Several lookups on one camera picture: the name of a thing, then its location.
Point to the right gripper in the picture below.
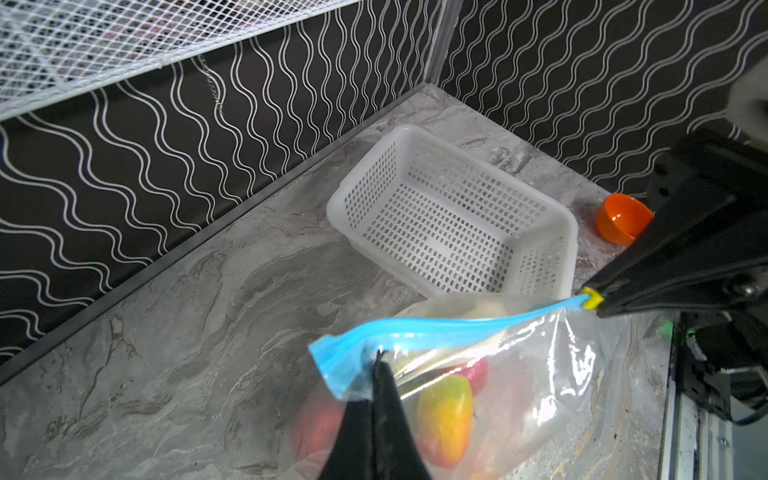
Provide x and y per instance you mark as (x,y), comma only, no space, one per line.
(706,247)

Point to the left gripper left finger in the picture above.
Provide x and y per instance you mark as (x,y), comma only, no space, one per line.
(352,456)

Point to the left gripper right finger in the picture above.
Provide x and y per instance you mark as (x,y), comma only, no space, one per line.
(394,450)

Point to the red apple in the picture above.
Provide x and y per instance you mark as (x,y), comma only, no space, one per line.
(316,426)

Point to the orange yellow mango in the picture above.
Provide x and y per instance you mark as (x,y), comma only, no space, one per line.
(444,416)

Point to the red tomato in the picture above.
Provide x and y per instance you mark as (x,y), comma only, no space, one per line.
(475,372)

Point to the clear zip top bag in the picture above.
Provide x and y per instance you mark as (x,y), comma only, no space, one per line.
(544,357)

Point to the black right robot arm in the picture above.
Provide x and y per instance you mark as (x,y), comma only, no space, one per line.
(721,357)

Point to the orange plastic bowl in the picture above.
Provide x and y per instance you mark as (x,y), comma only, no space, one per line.
(620,219)

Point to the white plastic basket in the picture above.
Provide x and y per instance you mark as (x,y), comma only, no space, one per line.
(442,221)

